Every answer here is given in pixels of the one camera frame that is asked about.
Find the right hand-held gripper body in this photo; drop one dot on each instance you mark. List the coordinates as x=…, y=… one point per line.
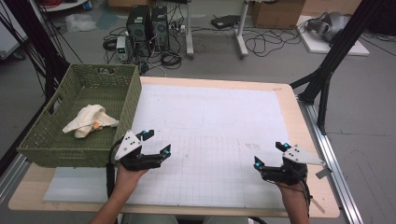
x=299, y=155

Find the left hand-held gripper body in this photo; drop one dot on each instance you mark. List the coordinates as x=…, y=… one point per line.
x=130, y=146

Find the cream printed cloth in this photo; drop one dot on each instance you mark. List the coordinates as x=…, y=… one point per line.
x=90, y=115

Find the green woven basket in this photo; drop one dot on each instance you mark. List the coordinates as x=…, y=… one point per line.
x=93, y=93

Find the person's left hand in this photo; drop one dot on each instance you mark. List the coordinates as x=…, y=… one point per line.
x=126, y=180

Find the person's right hand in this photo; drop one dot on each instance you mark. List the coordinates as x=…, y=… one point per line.
x=294, y=193

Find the small grey tape piece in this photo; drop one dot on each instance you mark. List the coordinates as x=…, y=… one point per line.
x=323, y=173

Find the thin beige strip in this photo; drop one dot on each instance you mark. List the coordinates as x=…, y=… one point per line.
x=318, y=205

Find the white grid mat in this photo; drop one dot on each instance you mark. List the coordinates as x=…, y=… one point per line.
x=202, y=109

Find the small white power supply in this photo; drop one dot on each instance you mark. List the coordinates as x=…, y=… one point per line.
x=121, y=48

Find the white floor board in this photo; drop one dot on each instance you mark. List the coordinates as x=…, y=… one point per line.
x=317, y=46

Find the narrow black computer tower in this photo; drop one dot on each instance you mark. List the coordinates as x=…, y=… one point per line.
x=160, y=28

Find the wide black computer tower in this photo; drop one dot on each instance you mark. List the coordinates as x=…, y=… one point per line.
x=138, y=25

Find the black metal stand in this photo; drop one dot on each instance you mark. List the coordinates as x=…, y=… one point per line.
x=40, y=40
x=342, y=40

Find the clear plastic bag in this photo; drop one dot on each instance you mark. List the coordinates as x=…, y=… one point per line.
x=79, y=22

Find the grey helmet device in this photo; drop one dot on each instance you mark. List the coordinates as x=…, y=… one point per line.
x=333, y=25

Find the large cardboard box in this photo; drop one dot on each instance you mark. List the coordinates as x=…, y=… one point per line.
x=277, y=14

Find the flat black device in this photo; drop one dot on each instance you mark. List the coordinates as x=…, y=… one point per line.
x=225, y=21

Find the white cabinet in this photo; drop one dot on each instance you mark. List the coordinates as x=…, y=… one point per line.
x=9, y=37

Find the aluminium rail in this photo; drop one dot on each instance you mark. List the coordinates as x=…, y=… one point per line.
x=12, y=177
x=336, y=174

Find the white desk frame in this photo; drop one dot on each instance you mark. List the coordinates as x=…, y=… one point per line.
x=189, y=31

